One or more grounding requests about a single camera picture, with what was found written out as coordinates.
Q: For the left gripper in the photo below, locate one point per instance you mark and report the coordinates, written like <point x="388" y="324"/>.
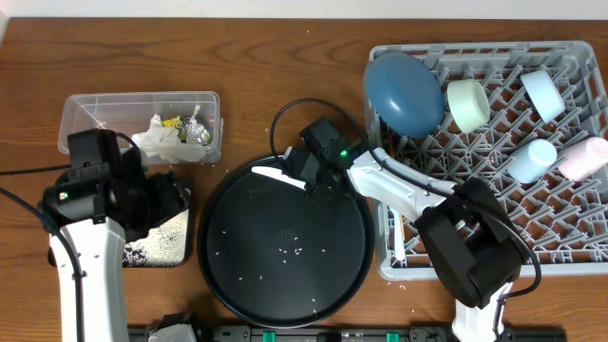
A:
<point x="136" y="227"/>

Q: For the clear plastic bin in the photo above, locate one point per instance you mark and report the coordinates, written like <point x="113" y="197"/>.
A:
<point x="130" y="113"/>

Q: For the wooden chopstick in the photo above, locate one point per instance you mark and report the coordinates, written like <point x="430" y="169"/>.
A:
<point x="403" y="228"/>

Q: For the black rectangular tray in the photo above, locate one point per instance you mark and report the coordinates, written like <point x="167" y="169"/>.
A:
<point x="161" y="242"/>

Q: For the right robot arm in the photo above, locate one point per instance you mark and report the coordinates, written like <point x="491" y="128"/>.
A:
<point x="470" y="242"/>

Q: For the light blue small plate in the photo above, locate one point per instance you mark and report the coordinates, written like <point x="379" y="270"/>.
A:
<point x="543" y="94"/>

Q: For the grey dishwasher rack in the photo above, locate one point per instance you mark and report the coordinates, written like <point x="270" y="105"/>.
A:
<point x="563" y="221"/>

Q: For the yellow snack wrapper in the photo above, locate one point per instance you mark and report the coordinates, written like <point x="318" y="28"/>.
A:
<point x="178" y="124"/>

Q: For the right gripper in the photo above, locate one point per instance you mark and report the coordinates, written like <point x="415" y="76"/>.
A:
<point x="313" y="191"/>

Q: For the white tissue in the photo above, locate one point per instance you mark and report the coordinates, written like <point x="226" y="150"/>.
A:
<point x="164" y="142"/>

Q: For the pink cup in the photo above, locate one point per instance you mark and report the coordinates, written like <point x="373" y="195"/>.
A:
<point x="584" y="158"/>

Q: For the dark blue plate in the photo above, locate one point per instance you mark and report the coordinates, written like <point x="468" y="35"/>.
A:
<point x="405" y="94"/>

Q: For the silver foil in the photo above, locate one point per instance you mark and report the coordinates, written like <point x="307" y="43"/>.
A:
<point x="193" y="132"/>

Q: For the black round tray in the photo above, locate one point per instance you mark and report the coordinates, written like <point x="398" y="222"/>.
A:
<point x="277" y="257"/>

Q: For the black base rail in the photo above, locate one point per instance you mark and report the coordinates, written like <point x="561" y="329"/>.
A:
<point x="186" y="332"/>

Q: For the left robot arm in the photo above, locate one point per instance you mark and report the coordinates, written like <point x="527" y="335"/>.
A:
<point x="92" y="288"/>

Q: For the light blue plastic knife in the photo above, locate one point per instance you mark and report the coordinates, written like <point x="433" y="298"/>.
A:
<point x="398" y="245"/>

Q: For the teal bowl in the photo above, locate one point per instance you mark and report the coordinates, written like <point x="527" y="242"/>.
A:
<point x="468" y="104"/>

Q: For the white cup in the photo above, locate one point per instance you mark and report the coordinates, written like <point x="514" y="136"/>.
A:
<point x="530" y="162"/>

